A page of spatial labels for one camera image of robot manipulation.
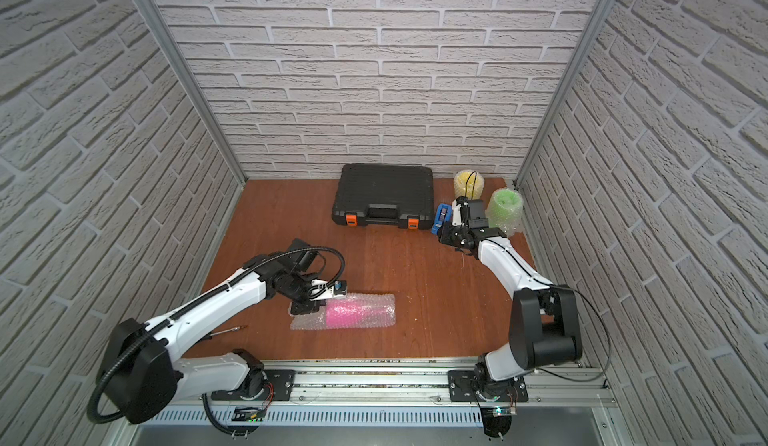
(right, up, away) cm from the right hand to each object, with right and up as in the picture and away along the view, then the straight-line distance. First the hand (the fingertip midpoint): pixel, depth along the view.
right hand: (446, 231), depth 91 cm
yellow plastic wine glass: (+9, +16, +7) cm, 19 cm away
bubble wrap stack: (-37, -23, -12) cm, 46 cm away
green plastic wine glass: (+19, +8, 0) cm, 20 cm away
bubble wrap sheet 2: (+23, +1, +3) cm, 23 cm away
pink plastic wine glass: (-30, -21, -13) cm, 39 cm away
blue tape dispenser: (+1, +5, +13) cm, 14 cm away
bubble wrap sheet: (+9, +16, +7) cm, 19 cm away
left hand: (-36, -17, -9) cm, 41 cm away
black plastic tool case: (-15, +12, +24) cm, 31 cm away
